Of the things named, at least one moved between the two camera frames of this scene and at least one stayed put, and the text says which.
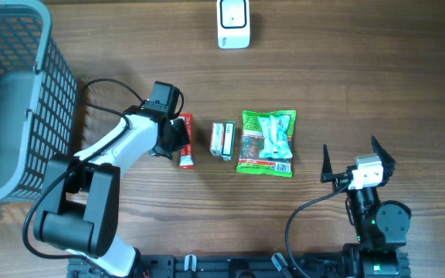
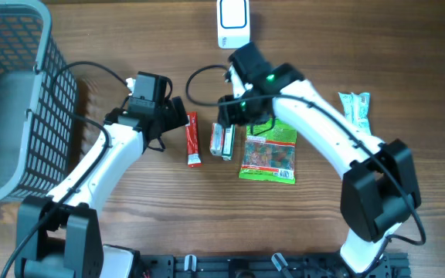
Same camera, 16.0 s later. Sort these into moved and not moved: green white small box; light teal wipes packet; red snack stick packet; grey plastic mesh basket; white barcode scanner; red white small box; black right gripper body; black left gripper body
Moved: red snack stick packet; black right gripper body; light teal wipes packet; black left gripper body
Not moved: red white small box; white barcode scanner; grey plastic mesh basket; green white small box
